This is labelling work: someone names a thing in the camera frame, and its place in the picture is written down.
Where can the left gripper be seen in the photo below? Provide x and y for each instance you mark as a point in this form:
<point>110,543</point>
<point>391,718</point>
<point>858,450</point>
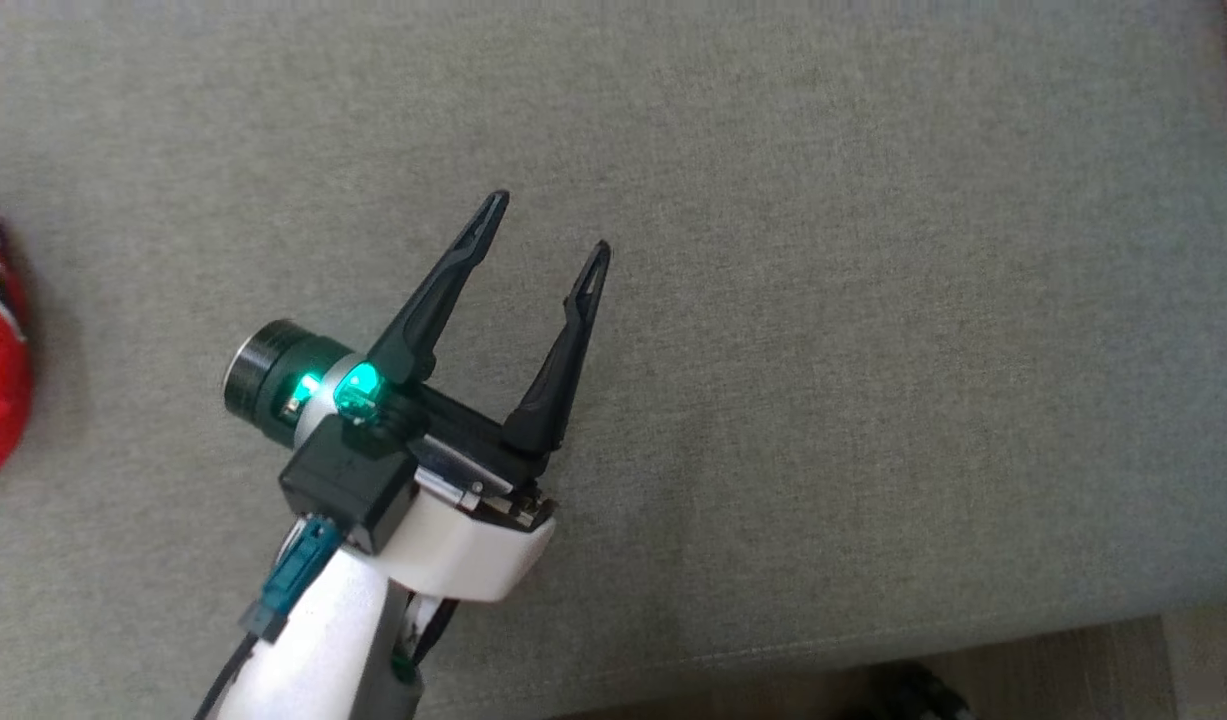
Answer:
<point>473,545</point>

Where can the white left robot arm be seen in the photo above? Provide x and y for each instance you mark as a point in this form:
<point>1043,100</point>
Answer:
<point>323,650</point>

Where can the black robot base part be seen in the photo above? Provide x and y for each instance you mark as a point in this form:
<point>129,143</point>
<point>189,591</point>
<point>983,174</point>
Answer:
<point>918,695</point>

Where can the large grey sofa seat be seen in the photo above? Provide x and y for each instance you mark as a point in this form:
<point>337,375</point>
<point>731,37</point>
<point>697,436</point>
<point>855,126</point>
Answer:
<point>873,350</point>

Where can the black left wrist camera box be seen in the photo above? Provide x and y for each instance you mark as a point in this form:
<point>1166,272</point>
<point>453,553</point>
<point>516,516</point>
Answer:
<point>353,480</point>

